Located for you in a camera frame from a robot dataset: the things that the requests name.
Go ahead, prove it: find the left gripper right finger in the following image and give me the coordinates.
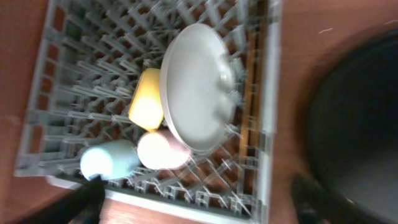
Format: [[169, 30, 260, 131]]
[[291, 174, 373, 224]]

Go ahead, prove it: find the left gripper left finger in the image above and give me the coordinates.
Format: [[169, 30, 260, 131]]
[[18, 175, 105, 224]]

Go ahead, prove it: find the blue plastic cup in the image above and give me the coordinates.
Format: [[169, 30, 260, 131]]
[[80, 139, 141, 180]]

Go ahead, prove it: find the pink plastic cup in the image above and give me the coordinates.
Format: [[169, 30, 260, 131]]
[[137, 130, 192, 170]]

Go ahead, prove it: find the yellow bowl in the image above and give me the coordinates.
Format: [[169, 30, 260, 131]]
[[128, 68, 164, 131]]

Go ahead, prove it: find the wooden chopstick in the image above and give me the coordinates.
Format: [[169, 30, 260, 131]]
[[239, 32, 256, 157]]

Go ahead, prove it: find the grey round plate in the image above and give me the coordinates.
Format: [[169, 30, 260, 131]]
[[160, 23, 236, 154]]

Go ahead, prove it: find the grey plastic dishwasher rack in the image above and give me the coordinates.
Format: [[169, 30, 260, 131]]
[[14, 1, 282, 223]]

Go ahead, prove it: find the round black serving tray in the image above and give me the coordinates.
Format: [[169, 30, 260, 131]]
[[304, 30, 397, 223]]

